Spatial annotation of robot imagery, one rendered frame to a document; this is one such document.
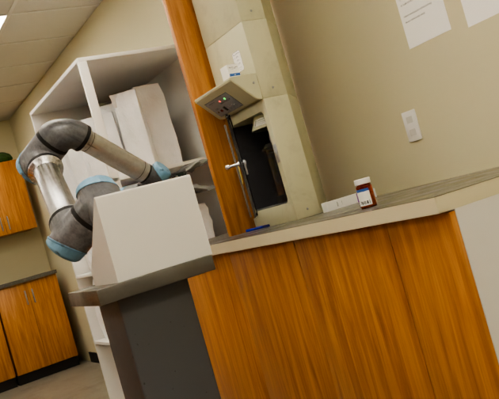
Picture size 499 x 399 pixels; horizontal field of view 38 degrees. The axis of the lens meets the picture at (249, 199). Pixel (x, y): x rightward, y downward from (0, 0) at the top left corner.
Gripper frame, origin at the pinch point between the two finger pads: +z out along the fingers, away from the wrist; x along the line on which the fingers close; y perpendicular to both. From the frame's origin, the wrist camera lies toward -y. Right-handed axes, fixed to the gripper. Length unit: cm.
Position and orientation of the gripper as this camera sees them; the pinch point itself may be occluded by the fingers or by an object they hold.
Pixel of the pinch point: (210, 173)
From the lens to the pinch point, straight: 277.9
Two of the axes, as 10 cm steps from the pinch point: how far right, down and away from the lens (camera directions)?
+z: 9.6, -2.7, 0.4
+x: -2.7, -9.6, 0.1
